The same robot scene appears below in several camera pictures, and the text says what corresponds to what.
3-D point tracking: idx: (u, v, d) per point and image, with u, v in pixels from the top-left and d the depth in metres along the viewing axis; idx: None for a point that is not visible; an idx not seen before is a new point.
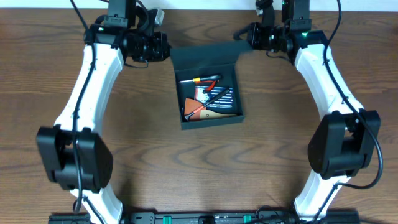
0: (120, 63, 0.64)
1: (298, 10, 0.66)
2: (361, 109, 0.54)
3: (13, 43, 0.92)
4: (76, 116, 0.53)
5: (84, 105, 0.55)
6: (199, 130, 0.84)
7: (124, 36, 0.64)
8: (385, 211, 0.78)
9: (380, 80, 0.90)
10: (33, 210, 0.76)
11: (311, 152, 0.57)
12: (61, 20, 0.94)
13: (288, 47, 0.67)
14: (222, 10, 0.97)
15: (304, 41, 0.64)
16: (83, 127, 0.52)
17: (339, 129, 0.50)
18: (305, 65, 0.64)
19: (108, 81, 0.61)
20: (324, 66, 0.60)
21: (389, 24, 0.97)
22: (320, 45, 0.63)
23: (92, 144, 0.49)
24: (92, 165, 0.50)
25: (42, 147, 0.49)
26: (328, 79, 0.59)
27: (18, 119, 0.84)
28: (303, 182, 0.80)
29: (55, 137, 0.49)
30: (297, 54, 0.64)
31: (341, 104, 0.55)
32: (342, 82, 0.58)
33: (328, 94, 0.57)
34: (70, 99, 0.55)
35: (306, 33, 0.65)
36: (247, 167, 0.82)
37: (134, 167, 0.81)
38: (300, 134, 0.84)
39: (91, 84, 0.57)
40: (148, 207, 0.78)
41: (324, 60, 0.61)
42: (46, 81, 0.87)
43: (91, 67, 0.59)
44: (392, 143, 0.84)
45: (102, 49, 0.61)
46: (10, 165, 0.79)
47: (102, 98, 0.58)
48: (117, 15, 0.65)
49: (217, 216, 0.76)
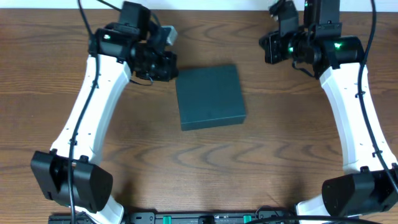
0: (126, 78, 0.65)
1: (324, 13, 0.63)
2: (394, 164, 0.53)
3: (13, 44, 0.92)
4: (74, 142, 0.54)
5: (83, 130, 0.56)
6: (199, 130, 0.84)
7: (132, 46, 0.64)
8: (387, 211, 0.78)
9: (380, 81, 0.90)
10: (33, 210, 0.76)
11: (329, 192, 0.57)
12: (60, 20, 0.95)
13: (315, 57, 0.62)
14: (222, 10, 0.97)
15: (334, 53, 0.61)
16: (79, 156, 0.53)
17: (364, 187, 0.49)
18: (334, 91, 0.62)
19: (111, 96, 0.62)
20: (357, 99, 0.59)
21: (388, 24, 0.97)
22: (355, 64, 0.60)
23: (87, 176, 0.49)
24: (87, 194, 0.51)
25: (38, 172, 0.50)
26: (359, 120, 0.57)
27: (18, 119, 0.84)
28: (304, 182, 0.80)
29: (51, 163, 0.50)
30: (326, 71, 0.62)
31: (373, 156, 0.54)
32: (375, 124, 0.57)
33: (358, 140, 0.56)
34: (69, 121, 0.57)
35: (340, 43, 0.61)
36: (247, 167, 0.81)
37: (134, 167, 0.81)
38: (300, 134, 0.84)
39: (92, 104, 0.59)
40: (148, 207, 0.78)
41: (360, 93, 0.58)
42: (47, 82, 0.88)
43: (94, 85, 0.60)
44: (392, 143, 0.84)
45: (106, 63, 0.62)
46: (10, 165, 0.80)
47: (103, 117, 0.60)
48: (127, 23, 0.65)
49: (217, 216, 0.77)
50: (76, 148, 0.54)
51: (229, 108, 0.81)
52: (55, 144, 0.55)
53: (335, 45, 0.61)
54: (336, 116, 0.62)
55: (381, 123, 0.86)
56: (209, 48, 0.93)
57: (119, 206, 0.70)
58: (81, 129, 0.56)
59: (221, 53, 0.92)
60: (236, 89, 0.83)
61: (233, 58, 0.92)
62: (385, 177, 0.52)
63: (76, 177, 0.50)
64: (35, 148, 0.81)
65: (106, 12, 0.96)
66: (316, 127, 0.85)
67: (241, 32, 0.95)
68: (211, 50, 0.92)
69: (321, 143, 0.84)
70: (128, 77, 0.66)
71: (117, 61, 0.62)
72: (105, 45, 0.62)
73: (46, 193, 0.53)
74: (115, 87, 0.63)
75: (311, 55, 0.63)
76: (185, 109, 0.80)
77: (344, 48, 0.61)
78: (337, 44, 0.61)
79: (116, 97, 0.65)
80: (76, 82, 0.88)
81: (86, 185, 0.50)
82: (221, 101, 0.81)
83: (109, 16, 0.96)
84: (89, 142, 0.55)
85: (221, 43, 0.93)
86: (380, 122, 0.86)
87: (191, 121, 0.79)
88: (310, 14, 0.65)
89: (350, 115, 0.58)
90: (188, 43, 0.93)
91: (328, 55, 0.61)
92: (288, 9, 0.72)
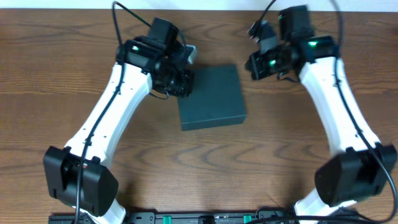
0: (147, 88, 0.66)
1: (297, 20, 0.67)
2: (377, 142, 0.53)
3: (13, 44, 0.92)
4: (88, 142, 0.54)
5: (99, 132, 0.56)
6: (199, 130, 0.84)
7: (158, 60, 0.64)
8: (387, 211, 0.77)
9: (380, 80, 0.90)
10: (32, 210, 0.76)
11: (319, 182, 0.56)
12: (61, 21, 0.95)
13: (293, 56, 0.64)
14: (222, 10, 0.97)
15: (311, 51, 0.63)
16: (92, 157, 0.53)
17: (351, 165, 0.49)
18: (313, 83, 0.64)
19: (130, 105, 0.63)
20: (336, 88, 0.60)
21: (388, 24, 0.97)
22: (330, 58, 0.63)
23: (96, 177, 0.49)
24: (93, 196, 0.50)
25: (48, 168, 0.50)
26: (339, 107, 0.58)
27: (18, 119, 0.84)
28: (304, 182, 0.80)
29: (63, 160, 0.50)
30: (304, 69, 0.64)
31: (356, 137, 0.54)
32: (354, 110, 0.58)
33: (341, 125, 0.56)
34: (87, 122, 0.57)
35: (315, 42, 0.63)
36: (247, 167, 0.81)
37: (134, 167, 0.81)
38: (300, 134, 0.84)
39: (112, 109, 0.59)
40: (148, 207, 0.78)
41: (337, 82, 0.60)
42: (47, 82, 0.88)
43: (116, 91, 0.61)
44: (392, 143, 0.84)
45: (131, 72, 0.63)
46: (10, 165, 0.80)
47: (120, 124, 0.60)
48: (157, 38, 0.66)
49: (217, 216, 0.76)
50: (90, 149, 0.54)
51: (230, 108, 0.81)
52: (69, 142, 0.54)
53: (310, 44, 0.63)
54: (319, 109, 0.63)
55: (381, 123, 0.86)
56: (209, 48, 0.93)
57: (120, 208, 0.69)
58: (97, 130, 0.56)
59: (221, 53, 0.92)
60: (237, 89, 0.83)
61: (233, 58, 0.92)
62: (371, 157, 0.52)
63: (85, 178, 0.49)
64: (35, 148, 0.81)
65: (106, 12, 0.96)
66: (316, 127, 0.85)
67: (240, 32, 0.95)
68: (211, 50, 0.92)
69: (321, 143, 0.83)
70: (148, 89, 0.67)
71: (141, 71, 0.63)
72: (133, 53, 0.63)
73: (51, 190, 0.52)
74: (136, 96, 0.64)
75: (290, 55, 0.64)
76: (185, 109, 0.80)
77: (319, 46, 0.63)
78: (313, 42, 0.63)
79: (133, 107, 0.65)
80: (76, 82, 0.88)
81: (92, 186, 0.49)
82: (221, 101, 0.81)
83: (109, 16, 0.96)
84: (104, 144, 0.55)
85: (221, 43, 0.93)
86: (380, 122, 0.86)
87: (191, 120, 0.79)
88: (282, 23, 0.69)
89: (331, 103, 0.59)
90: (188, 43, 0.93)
91: (305, 52, 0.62)
92: (265, 29, 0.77)
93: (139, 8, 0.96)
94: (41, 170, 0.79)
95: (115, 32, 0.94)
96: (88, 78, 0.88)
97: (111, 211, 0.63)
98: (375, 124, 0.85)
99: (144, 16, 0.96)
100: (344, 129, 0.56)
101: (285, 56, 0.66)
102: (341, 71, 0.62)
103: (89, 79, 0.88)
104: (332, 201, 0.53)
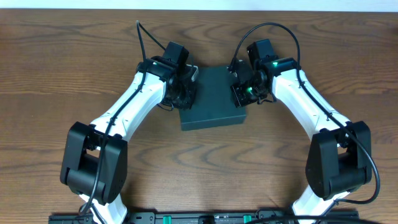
0: (161, 96, 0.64)
1: (262, 50, 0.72)
2: (347, 122, 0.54)
3: (13, 44, 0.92)
4: (112, 122, 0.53)
5: (120, 117, 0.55)
6: (199, 130, 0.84)
7: (172, 75, 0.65)
8: (386, 211, 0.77)
9: (380, 80, 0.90)
10: (33, 210, 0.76)
11: (310, 177, 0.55)
12: (60, 20, 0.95)
13: (262, 78, 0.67)
14: (222, 10, 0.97)
15: (277, 70, 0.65)
16: (115, 134, 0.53)
17: (329, 147, 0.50)
18: (283, 93, 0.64)
19: (147, 106, 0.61)
20: (301, 89, 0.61)
21: (388, 24, 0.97)
22: (291, 70, 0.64)
23: (118, 150, 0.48)
24: (110, 173, 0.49)
25: (70, 142, 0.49)
26: (308, 101, 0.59)
27: (18, 119, 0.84)
28: (303, 182, 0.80)
29: (86, 135, 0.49)
30: (272, 83, 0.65)
31: (327, 121, 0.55)
32: (321, 99, 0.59)
33: (312, 114, 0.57)
34: (111, 108, 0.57)
35: (277, 62, 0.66)
36: (247, 167, 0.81)
37: (134, 167, 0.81)
38: (300, 134, 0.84)
39: (133, 103, 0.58)
40: (148, 207, 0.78)
41: (301, 83, 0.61)
42: (47, 82, 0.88)
43: (138, 89, 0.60)
44: (393, 142, 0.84)
45: (152, 76, 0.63)
46: (10, 165, 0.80)
47: (136, 119, 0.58)
48: (170, 59, 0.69)
49: (217, 216, 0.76)
50: (114, 128, 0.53)
51: (230, 108, 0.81)
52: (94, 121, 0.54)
53: (273, 64, 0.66)
54: (293, 111, 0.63)
55: (381, 123, 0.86)
56: (209, 48, 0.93)
57: (122, 206, 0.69)
58: (120, 117, 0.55)
59: (221, 53, 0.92)
60: None
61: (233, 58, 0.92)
62: (349, 140, 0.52)
63: (107, 150, 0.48)
64: (35, 148, 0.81)
65: (106, 12, 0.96)
66: None
67: (240, 32, 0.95)
68: (211, 50, 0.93)
69: None
70: (161, 98, 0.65)
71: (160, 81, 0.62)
72: (154, 68, 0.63)
73: (65, 169, 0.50)
74: (153, 98, 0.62)
75: (260, 78, 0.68)
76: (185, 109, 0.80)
77: (280, 65, 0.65)
78: (275, 63, 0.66)
79: (148, 109, 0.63)
80: (76, 82, 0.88)
81: (112, 160, 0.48)
82: (221, 102, 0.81)
83: (109, 15, 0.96)
84: (123, 130, 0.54)
85: (221, 43, 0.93)
86: (380, 122, 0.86)
87: (191, 121, 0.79)
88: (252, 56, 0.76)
89: (301, 102, 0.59)
90: (188, 43, 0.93)
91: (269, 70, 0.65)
92: (240, 65, 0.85)
93: (139, 7, 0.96)
94: (41, 170, 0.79)
95: (115, 31, 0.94)
96: (88, 78, 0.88)
97: (114, 206, 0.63)
98: (375, 124, 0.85)
99: (144, 15, 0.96)
100: (315, 117, 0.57)
101: (257, 79, 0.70)
102: (302, 74, 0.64)
103: (89, 79, 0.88)
104: (324, 195, 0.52)
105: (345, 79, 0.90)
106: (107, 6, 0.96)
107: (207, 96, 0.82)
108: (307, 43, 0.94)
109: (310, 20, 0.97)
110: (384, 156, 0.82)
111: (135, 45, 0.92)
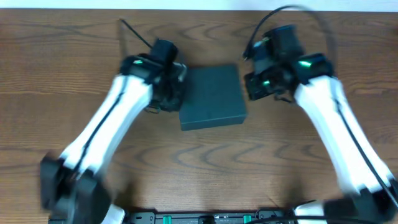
0: (145, 99, 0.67)
1: (285, 43, 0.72)
2: (390, 178, 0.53)
3: (13, 44, 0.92)
4: (85, 152, 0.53)
5: (97, 142, 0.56)
6: (199, 130, 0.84)
7: (157, 74, 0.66)
8: None
9: (380, 81, 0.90)
10: (34, 210, 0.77)
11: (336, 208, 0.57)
12: (60, 20, 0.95)
13: (287, 78, 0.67)
14: (222, 10, 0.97)
15: (304, 71, 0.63)
16: (88, 165, 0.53)
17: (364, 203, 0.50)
18: (316, 111, 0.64)
19: (129, 114, 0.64)
20: (337, 114, 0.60)
21: (389, 24, 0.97)
22: (324, 77, 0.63)
23: (90, 188, 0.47)
24: (86, 210, 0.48)
25: (42, 179, 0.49)
26: (342, 131, 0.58)
27: (18, 119, 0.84)
28: (303, 182, 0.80)
29: (56, 172, 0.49)
30: (300, 88, 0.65)
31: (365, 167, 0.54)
32: (356, 129, 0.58)
33: (344, 152, 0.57)
34: (87, 129, 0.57)
35: (309, 62, 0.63)
36: (247, 167, 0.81)
37: (133, 167, 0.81)
38: (300, 134, 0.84)
39: (112, 117, 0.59)
40: (148, 207, 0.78)
41: (336, 106, 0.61)
42: (47, 82, 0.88)
43: (117, 100, 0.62)
44: (392, 143, 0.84)
45: (134, 84, 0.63)
46: (10, 165, 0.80)
47: (119, 130, 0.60)
48: (157, 54, 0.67)
49: (217, 216, 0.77)
50: (87, 158, 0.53)
51: (230, 107, 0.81)
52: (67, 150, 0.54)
53: (302, 63, 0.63)
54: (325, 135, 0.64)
55: (381, 123, 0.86)
56: (209, 48, 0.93)
57: (118, 210, 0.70)
58: (94, 144, 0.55)
59: (221, 53, 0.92)
60: (236, 89, 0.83)
61: (233, 58, 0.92)
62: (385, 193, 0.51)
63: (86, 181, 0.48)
64: (35, 148, 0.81)
65: (105, 12, 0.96)
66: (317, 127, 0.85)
67: (240, 32, 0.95)
68: (211, 50, 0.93)
69: (322, 143, 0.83)
70: (146, 101, 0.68)
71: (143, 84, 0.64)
72: (138, 65, 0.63)
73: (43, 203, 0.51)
74: (131, 111, 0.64)
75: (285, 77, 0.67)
76: (185, 110, 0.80)
77: (313, 66, 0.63)
78: (306, 63, 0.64)
79: (132, 116, 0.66)
80: (76, 82, 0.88)
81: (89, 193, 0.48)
82: (221, 101, 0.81)
83: (109, 15, 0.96)
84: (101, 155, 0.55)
85: (221, 43, 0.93)
86: (380, 122, 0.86)
87: (191, 121, 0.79)
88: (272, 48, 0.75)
89: (334, 132, 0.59)
90: (188, 44, 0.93)
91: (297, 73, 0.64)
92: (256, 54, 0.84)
93: (139, 7, 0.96)
94: (41, 170, 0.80)
95: (115, 31, 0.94)
96: (88, 78, 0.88)
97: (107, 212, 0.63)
98: (375, 125, 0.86)
99: (144, 15, 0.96)
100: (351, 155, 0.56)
101: (280, 78, 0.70)
102: (340, 92, 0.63)
103: (89, 79, 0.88)
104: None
105: (345, 79, 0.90)
106: (107, 6, 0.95)
107: (207, 96, 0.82)
108: (307, 43, 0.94)
109: (310, 20, 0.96)
110: (383, 157, 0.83)
111: (135, 45, 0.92)
